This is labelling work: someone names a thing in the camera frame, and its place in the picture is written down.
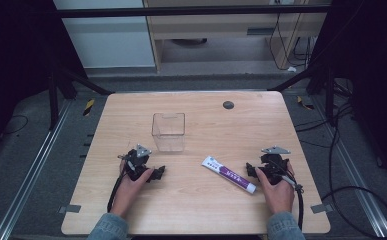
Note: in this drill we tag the clear plastic square container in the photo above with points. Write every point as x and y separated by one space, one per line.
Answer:
168 133

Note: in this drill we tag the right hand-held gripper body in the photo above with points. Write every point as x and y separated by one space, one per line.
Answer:
274 166

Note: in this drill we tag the round dark table grommet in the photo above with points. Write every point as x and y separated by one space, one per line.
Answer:
228 105

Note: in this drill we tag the black metal stand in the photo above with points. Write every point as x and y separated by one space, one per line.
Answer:
330 96
53 100

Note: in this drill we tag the light wooden desk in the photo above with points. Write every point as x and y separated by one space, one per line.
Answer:
214 25

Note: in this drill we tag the white and purple toothpaste tube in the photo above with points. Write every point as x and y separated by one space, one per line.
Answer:
229 174

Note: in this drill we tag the person's left hand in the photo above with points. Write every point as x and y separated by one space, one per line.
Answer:
126 195

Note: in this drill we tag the black horizontal frame bar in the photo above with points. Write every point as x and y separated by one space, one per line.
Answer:
181 11

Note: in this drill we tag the yellow and black tape strip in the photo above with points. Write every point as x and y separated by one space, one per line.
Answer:
88 107
305 104

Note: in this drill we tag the white cabinet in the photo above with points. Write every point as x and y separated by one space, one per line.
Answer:
109 43

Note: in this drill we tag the grey table bracket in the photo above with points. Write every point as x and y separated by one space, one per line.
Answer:
69 209
321 208

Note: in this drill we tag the black curtain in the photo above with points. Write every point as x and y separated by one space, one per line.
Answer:
374 66
14 66

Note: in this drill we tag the person's right hand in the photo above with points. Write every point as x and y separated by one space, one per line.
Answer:
279 196

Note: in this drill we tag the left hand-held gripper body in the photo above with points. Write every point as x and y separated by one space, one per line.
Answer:
137 162

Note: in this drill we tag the small white plug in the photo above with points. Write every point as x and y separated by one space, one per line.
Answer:
291 69

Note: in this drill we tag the aluminium floor rail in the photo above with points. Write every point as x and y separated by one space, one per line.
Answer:
31 173
354 173

